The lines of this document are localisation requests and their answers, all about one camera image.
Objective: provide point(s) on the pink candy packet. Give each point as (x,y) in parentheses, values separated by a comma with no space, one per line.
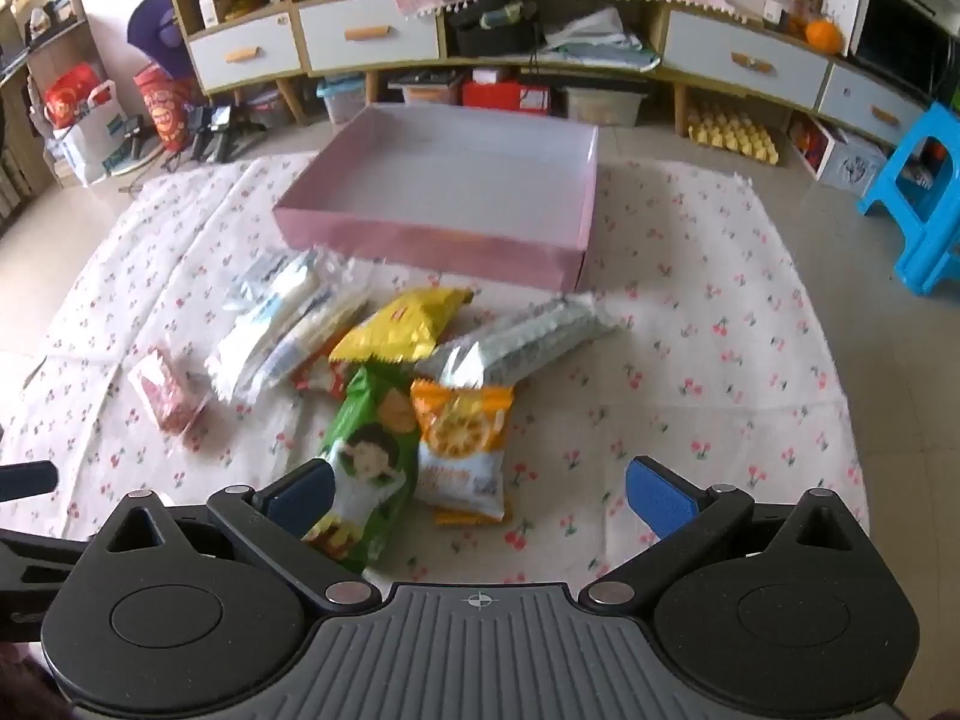
(169,394)

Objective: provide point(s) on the orange fruit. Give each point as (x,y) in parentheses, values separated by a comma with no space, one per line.
(825,36)

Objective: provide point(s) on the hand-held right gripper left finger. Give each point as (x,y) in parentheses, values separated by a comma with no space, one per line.
(300,499)

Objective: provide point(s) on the red gift bag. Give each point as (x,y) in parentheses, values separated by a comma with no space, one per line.
(71,94)

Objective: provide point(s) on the blue lid storage bin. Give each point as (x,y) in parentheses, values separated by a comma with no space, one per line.
(341,101)

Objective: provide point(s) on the wooden side shelf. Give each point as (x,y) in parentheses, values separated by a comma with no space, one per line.
(37,30)

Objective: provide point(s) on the green snack packet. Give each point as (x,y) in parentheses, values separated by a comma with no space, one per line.
(371,465)

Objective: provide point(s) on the clear storage bin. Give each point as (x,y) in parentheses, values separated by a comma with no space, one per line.
(427,90)
(604,109)

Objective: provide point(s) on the black case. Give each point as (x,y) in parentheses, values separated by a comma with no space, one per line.
(495,34)

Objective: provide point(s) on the yellow egg tray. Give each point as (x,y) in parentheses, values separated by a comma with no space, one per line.
(735,135)

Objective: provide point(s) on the wooden cabinet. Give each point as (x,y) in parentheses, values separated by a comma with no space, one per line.
(450,64)

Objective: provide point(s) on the black microwave oven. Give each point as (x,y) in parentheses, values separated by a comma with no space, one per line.
(900,45)

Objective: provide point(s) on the red white snack packet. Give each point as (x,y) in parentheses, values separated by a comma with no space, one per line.
(322,375)

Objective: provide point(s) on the white shopping bag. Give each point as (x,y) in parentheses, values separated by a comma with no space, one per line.
(86,146)

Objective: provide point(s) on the cherry print cloth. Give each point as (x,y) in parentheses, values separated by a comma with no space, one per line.
(675,360)

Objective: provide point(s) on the yellow snack packet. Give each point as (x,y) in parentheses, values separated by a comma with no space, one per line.
(401,326)

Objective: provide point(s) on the pink cardboard box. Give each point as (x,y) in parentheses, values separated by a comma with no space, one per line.
(450,187)

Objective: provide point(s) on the wide white cabinet drawer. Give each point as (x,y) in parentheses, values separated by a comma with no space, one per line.
(750,60)
(367,34)

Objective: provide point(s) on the white storage cube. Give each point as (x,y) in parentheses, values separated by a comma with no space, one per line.
(855,161)

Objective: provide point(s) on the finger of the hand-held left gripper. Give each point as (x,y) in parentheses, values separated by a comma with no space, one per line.
(26,481)

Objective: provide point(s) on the pile of papers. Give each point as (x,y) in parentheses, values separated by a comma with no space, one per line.
(600,41)

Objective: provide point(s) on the silver snack packet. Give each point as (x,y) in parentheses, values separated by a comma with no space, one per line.
(510,341)

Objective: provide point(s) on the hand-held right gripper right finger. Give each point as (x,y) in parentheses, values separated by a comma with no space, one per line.
(660,499)

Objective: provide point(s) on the blue plastic stool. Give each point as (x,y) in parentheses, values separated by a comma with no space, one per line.
(922,240)

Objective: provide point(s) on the red printed bag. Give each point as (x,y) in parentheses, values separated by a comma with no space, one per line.
(161,109)

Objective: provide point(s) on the orange white biscuit packet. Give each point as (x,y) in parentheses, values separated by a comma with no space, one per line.
(461,435)

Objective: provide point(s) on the black devices with tripod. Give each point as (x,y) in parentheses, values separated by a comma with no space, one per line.
(217,131)

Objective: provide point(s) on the small white cabinet drawer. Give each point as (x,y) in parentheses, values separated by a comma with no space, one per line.
(870,109)
(240,52)

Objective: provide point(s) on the red cardboard box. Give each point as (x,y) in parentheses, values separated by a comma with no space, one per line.
(502,97)

